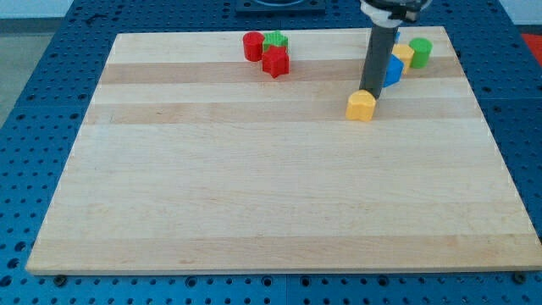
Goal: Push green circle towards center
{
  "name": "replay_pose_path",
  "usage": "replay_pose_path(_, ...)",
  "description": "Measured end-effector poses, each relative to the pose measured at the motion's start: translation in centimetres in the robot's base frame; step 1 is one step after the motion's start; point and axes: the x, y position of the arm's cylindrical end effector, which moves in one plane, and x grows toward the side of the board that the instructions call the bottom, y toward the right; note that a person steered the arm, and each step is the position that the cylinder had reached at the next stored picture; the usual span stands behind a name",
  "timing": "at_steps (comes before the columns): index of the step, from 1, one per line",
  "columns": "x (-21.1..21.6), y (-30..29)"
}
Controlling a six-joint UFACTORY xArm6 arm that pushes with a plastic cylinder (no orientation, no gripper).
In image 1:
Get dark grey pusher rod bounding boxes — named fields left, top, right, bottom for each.
left=359, top=24, right=398, bottom=99

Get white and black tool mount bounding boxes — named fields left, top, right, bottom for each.
left=360, top=0, right=432, bottom=28

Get yellow hexagon block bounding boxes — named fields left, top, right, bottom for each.
left=392, top=44, right=415, bottom=75

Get blue cube block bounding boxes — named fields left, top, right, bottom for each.
left=384, top=55, right=404, bottom=87

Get green cylinder block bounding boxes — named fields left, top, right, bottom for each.
left=409, top=37, right=433, bottom=69

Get yellow heart block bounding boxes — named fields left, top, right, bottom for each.
left=346, top=90, right=377, bottom=122

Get red star block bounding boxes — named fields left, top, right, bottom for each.
left=262, top=45, right=290, bottom=78

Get green star block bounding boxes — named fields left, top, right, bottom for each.
left=263, top=30, right=289, bottom=52

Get red cylinder block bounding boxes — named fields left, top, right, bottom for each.
left=242, top=31, right=265, bottom=62

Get light wooden board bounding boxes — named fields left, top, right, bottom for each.
left=26, top=26, right=541, bottom=275

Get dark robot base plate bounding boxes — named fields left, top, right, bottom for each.
left=235, top=0, right=326, bottom=14

